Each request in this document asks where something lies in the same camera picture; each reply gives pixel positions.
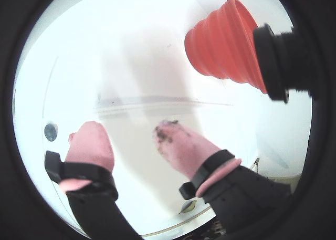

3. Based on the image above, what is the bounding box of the pink-covered gripper finger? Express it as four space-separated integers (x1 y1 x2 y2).
44 121 145 240
153 120 299 240

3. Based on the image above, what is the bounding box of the red collapsible silicone cup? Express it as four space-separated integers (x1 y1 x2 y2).
184 0 268 95

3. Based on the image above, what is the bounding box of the curled green leaf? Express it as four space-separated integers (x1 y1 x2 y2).
178 199 198 215

